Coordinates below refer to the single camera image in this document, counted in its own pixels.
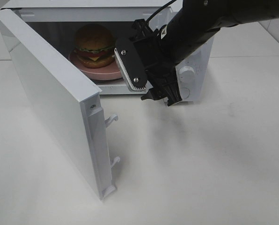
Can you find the white timer knob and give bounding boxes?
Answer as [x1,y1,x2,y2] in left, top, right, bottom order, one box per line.
[179,66,196,83]

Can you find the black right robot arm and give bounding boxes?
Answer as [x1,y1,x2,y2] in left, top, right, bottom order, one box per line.
[130,0,279,105]

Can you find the white microwave door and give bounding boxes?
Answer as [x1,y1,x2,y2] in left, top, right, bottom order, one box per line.
[0,9,117,199]

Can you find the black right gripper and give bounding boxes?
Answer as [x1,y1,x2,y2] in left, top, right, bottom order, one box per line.
[133,28,182,106]

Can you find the glass microwave turntable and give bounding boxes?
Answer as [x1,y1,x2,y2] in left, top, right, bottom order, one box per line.
[91,78,123,84]

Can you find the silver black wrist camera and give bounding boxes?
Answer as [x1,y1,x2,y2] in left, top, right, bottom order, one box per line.
[114,37,147,92]

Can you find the round white door button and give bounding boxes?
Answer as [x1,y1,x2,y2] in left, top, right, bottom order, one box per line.
[180,88,190,100]

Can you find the pink round plate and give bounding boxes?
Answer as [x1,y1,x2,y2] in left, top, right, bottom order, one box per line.
[68,51,122,81]

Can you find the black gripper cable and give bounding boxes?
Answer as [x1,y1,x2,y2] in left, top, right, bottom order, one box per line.
[132,0,177,39]

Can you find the burger with lettuce and tomato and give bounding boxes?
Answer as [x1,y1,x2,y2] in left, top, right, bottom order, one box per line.
[74,24,115,68]

